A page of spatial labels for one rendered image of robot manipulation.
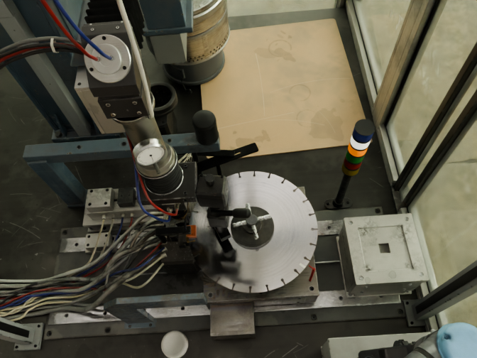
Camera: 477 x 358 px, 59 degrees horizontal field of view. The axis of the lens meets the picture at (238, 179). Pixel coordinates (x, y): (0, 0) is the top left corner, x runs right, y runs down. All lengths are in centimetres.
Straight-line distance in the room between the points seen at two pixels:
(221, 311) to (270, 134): 62
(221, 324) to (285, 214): 33
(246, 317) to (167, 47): 70
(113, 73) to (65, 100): 86
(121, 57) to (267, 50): 119
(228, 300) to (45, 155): 61
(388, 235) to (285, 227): 27
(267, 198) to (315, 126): 45
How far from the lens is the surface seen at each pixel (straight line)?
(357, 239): 115
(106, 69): 57
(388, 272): 114
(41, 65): 132
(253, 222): 103
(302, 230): 108
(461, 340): 75
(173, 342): 122
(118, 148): 115
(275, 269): 105
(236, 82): 160
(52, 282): 137
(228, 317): 116
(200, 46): 144
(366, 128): 100
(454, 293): 102
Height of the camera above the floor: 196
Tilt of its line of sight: 61 degrees down
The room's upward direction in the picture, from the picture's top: 7 degrees counter-clockwise
